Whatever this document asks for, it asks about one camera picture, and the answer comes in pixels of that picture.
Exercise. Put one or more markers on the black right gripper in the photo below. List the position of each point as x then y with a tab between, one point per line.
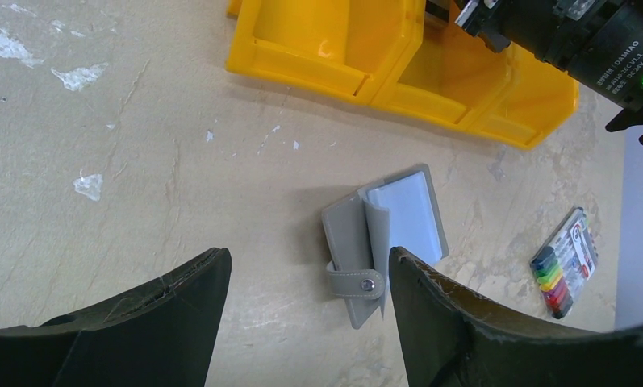
500	23

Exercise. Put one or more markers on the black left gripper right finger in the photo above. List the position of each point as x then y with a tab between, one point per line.
451	335

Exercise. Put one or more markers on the yellow bin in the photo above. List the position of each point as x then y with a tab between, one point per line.
449	78
541	99
350	50

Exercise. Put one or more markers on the yellow right bin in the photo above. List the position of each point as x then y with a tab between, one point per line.
541	99

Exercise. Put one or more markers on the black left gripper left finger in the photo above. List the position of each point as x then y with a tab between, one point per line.
160	333

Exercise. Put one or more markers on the grey leather card holder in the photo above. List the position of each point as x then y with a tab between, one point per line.
400	210

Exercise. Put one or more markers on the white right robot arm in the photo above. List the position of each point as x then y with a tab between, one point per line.
597	43

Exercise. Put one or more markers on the coloured marker pack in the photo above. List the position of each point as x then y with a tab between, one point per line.
565	262

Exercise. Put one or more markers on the yellow left bin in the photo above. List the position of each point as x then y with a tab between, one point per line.
350	50

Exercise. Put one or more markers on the yellow middle bin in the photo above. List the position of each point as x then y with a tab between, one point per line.
449	78

